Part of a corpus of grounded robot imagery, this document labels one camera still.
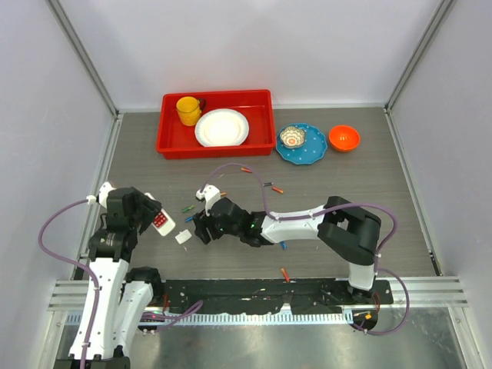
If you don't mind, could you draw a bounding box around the white remote control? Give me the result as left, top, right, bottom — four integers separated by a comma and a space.
152, 209, 176, 237

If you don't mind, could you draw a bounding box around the white battery cover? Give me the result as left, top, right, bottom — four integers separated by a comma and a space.
175, 229, 192, 244

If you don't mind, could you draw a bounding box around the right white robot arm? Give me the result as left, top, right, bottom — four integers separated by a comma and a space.
192, 196, 381, 304

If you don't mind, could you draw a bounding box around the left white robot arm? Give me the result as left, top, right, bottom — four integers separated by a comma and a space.
54, 182, 176, 368

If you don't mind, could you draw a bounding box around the green battery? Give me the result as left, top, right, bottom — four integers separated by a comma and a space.
181, 205, 194, 214

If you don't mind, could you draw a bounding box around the red plastic tray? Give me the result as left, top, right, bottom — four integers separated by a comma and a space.
155, 89, 276, 160

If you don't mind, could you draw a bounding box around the red battery near base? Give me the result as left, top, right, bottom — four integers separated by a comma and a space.
280, 268, 291, 283

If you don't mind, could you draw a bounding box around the white paper plate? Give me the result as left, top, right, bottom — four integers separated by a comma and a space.
194, 108, 249, 147

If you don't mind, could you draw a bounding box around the small patterned bowl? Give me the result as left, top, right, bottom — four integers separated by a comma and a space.
279, 125, 306, 149

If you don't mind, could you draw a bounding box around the yellow mug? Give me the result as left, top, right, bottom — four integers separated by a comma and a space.
176, 96, 206, 127

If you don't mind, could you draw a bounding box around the blue dotted plate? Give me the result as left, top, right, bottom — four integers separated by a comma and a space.
276, 123, 327, 165

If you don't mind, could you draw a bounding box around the orange plastic bowl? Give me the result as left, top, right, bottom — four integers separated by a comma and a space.
327, 125, 361, 152

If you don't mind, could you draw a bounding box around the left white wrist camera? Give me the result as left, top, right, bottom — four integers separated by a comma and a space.
86, 181, 115, 208

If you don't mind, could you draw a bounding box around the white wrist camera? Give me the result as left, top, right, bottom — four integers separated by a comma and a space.
86, 181, 115, 208
195, 184, 221, 216

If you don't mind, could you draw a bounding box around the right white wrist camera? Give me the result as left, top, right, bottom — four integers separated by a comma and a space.
195, 184, 221, 216

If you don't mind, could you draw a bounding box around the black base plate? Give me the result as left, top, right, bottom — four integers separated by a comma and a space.
165, 278, 394, 315

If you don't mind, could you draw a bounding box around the slotted cable duct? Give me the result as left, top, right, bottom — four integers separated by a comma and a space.
67, 311, 354, 327

